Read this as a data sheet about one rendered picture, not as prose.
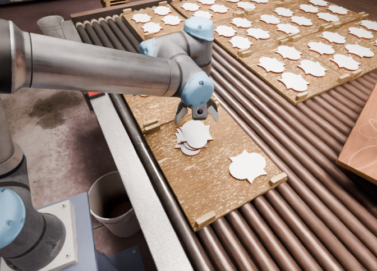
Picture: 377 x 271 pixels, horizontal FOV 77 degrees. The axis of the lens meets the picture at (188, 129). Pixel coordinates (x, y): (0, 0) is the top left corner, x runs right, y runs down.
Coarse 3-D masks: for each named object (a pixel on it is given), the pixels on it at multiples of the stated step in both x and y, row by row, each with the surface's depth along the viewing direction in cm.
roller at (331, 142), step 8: (216, 48) 136; (224, 56) 131; (232, 64) 127; (240, 64) 124; (248, 72) 119; (256, 80) 115; (264, 88) 112; (272, 96) 108; (280, 96) 107; (280, 104) 105; (288, 104) 103; (288, 112) 102; (296, 112) 100; (304, 120) 97; (312, 128) 94; (320, 128) 93; (320, 136) 92; (328, 136) 91; (328, 144) 90; (336, 144) 88; (336, 152) 88
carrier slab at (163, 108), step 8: (128, 96) 104; (136, 96) 104; (152, 96) 104; (128, 104) 101; (136, 104) 101; (144, 104) 101; (152, 104) 101; (160, 104) 101; (168, 104) 101; (176, 104) 101; (136, 112) 97; (144, 112) 97; (152, 112) 97; (160, 112) 97; (168, 112) 97; (136, 120) 94; (144, 120) 94; (160, 120) 94; (168, 120) 94; (144, 128) 91
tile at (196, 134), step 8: (192, 120) 90; (184, 128) 87; (192, 128) 87; (200, 128) 87; (208, 128) 87; (184, 136) 85; (192, 136) 85; (200, 136) 85; (208, 136) 85; (192, 144) 82; (200, 144) 82
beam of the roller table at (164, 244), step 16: (64, 32) 149; (96, 112) 100; (112, 112) 100; (112, 128) 94; (112, 144) 89; (128, 144) 89; (128, 160) 84; (128, 176) 80; (144, 176) 80; (128, 192) 76; (144, 192) 76; (144, 208) 72; (160, 208) 72; (144, 224) 69; (160, 224) 69; (160, 240) 66; (176, 240) 66; (160, 256) 63; (176, 256) 63
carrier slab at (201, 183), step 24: (168, 144) 86; (216, 144) 86; (240, 144) 86; (168, 168) 79; (192, 168) 79; (216, 168) 79; (264, 168) 79; (192, 192) 73; (216, 192) 73; (240, 192) 73; (264, 192) 74; (192, 216) 68; (216, 216) 68
